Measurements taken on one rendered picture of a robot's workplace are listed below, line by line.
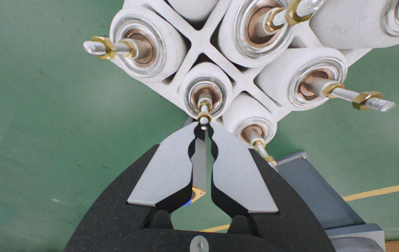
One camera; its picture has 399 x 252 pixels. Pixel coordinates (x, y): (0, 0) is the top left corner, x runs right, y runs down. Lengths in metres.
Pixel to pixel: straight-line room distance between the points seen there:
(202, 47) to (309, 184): 0.62
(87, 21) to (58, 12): 0.08
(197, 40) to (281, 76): 0.16
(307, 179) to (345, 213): 0.13
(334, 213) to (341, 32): 0.51
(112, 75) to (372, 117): 1.00
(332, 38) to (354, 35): 0.04
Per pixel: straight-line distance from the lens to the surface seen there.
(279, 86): 0.24
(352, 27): 0.29
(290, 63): 0.25
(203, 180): 0.29
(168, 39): 0.21
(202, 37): 0.27
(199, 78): 0.20
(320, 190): 0.67
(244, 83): 0.29
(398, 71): 0.75
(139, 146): 0.69
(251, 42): 0.21
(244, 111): 0.24
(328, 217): 0.63
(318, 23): 0.34
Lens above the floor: 0.45
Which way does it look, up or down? 58 degrees down
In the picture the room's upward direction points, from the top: 174 degrees counter-clockwise
